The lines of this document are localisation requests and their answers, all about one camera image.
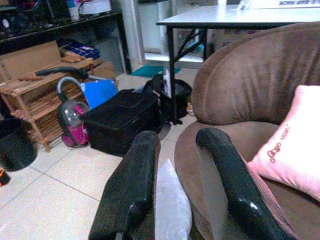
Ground black vacuum nozzle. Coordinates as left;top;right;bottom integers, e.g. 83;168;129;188
35;66;90;79

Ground pink vacuum cleaner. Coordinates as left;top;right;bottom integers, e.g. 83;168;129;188
56;76;91;148

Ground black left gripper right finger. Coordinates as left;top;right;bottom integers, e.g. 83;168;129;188
195;127;296;240

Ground blue printed box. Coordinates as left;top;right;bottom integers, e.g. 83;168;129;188
61;42;101;61

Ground pink embroidered pillow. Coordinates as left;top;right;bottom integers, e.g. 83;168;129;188
246;84;320;202

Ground black suitcase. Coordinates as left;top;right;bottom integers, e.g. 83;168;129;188
79;89;166;158

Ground black bag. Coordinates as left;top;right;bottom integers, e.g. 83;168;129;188
142;73;193;126

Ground wooden shoe rack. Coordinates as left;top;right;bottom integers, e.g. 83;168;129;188
0;58;95;153

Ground large cardboard box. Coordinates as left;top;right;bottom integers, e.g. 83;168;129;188
0;40;62;81

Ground small cardboard box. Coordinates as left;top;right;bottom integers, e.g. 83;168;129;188
88;61;116;80

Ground white folding table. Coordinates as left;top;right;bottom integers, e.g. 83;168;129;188
156;0;320;126

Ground black bucket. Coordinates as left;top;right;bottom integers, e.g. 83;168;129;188
0;117;38;172

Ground teal floor mat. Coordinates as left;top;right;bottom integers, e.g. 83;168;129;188
129;64;181;78

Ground brown sofa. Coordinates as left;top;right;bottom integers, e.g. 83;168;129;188
174;21;320;240

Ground grey pillow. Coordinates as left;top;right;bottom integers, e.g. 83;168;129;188
154;158;193;240

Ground black shelf table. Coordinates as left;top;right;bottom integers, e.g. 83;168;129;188
0;9;133;75

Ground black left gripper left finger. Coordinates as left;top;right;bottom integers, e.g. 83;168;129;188
87;130;161;240

